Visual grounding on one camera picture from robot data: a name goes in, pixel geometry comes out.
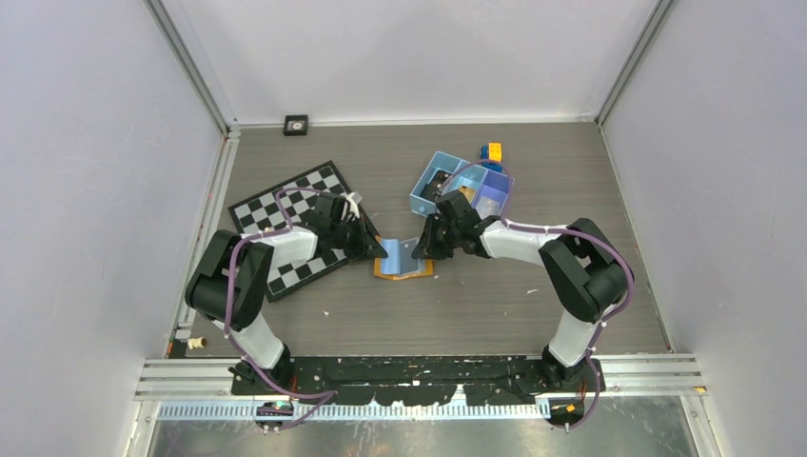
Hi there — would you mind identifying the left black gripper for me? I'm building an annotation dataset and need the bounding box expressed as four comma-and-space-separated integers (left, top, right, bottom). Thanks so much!
331, 213, 387, 263

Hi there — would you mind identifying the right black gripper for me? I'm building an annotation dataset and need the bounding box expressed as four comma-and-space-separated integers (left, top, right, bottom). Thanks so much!
411, 214, 461, 261

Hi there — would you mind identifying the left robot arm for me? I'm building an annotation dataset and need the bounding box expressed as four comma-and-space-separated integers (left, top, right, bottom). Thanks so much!
184, 191, 387, 394

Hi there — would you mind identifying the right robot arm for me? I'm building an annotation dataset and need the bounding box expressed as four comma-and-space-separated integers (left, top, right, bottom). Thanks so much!
412, 190, 635, 391

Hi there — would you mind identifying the black item in tray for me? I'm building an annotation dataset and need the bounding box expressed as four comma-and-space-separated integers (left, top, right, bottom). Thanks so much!
421, 170, 450, 202

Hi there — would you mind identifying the blue compartment tray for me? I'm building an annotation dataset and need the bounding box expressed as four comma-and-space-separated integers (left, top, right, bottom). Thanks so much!
408, 151, 515, 218

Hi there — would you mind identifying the blue orange toy block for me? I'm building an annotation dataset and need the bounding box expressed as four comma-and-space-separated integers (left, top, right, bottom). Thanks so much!
480, 142, 503, 173

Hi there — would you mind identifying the black white chessboard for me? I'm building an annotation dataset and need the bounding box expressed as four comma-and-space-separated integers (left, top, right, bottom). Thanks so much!
228, 161, 370, 302

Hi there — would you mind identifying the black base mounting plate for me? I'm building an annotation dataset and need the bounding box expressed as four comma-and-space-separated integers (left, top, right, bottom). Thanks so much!
230, 355, 605, 407

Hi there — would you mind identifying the small black square device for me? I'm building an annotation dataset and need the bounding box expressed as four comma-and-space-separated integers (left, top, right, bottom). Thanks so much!
283, 114, 309, 136

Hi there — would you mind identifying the small beige peg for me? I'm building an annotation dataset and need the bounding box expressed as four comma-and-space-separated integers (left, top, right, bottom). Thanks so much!
186, 337, 207, 350

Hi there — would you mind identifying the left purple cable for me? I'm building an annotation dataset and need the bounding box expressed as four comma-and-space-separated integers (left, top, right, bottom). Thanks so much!
224, 186, 362, 431

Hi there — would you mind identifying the aluminium frame rail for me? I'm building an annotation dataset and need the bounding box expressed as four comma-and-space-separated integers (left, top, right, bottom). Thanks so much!
134, 358, 239, 401

